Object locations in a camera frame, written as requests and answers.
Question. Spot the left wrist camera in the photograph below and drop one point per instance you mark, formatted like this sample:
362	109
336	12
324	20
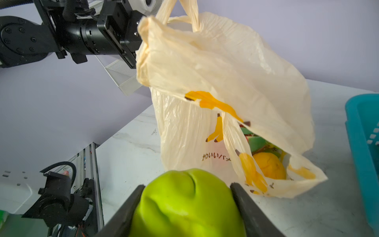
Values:
146	7

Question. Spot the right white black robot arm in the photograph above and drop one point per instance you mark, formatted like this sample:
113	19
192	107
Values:
46	196

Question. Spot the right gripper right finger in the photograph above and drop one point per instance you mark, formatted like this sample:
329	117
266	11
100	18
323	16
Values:
255	221

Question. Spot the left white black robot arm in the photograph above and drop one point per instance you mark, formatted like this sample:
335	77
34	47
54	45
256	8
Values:
24	42

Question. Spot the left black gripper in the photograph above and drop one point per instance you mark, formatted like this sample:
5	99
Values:
112	32

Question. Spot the orange fake fruit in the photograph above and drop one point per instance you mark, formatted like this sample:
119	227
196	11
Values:
270	165

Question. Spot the cream banana print plastic bag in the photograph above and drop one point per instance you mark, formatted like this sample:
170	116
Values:
208	75

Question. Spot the teal plastic fruit basket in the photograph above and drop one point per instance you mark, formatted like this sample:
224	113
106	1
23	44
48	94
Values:
362	126

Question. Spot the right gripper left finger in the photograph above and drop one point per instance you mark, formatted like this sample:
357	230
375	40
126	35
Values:
120	224

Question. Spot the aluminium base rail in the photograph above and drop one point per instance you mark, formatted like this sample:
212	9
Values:
86	185

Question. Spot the green fake apple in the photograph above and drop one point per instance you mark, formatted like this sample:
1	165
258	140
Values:
190	203

